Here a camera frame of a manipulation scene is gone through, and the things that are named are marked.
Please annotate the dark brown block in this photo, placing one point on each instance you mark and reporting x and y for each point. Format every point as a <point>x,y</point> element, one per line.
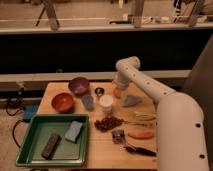
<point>50,146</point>

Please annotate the bunch of dark grapes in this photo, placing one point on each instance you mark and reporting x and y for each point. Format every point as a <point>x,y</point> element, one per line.
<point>107,123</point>

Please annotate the orange apple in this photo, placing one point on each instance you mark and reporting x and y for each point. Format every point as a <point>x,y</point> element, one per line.
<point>117,92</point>

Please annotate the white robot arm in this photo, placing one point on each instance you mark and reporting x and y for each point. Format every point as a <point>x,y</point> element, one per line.
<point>180,139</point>

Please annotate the yellow banana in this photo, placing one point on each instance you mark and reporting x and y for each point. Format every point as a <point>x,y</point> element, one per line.
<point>145,117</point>

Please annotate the green plastic tray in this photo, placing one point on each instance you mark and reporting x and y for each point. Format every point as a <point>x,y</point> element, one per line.
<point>67,153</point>

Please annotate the metal fork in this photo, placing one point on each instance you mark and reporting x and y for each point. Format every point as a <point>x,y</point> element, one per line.
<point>147,125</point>

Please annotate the blue sponge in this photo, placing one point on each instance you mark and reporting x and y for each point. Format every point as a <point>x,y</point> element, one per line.
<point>73,131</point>

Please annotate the purple bowl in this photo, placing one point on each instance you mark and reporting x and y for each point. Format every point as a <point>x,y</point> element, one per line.
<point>79,86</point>

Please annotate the small black round cup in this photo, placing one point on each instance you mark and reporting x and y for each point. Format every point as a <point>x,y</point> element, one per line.
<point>99,91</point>

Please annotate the wooden board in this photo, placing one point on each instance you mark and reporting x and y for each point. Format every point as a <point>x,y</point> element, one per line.
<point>102,153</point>

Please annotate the orange carrot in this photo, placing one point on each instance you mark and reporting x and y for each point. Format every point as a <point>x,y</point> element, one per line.
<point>141,135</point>

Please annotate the blue box on floor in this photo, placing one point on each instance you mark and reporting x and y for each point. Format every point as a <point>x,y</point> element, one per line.
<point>30,111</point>

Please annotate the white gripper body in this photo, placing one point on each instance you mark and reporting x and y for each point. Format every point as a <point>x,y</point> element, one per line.
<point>124,91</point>

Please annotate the white paper cup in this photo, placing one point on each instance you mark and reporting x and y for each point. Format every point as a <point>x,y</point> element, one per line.
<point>106,103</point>

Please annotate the orange bowl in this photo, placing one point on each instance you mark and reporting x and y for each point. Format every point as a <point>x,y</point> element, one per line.
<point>62,102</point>

